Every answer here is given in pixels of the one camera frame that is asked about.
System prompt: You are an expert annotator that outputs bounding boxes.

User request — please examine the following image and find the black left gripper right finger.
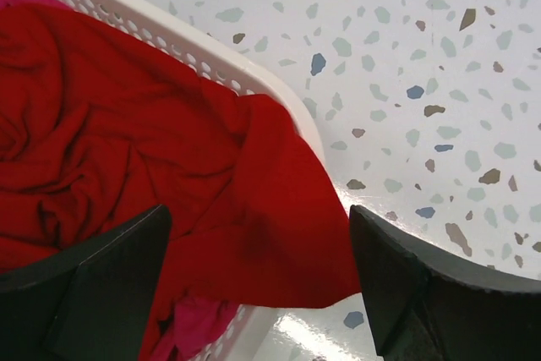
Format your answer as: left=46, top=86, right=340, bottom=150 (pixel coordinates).
left=349, top=205, right=540, bottom=360

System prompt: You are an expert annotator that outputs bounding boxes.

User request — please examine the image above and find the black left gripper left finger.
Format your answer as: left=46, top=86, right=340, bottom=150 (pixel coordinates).
left=1, top=205, right=172, bottom=361

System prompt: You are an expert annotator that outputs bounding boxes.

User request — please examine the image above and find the red t shirt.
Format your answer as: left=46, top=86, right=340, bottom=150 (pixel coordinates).
left=1, top=4, right=360, bottom=360

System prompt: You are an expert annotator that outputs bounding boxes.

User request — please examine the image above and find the magenta t shirt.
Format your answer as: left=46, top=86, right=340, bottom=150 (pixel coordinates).
left=1, top=0, right=239, bottom=360

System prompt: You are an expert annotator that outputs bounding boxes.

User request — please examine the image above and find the white perforated laundry basket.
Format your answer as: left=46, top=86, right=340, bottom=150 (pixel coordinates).
left=16, top=0, right=326, bottom=361

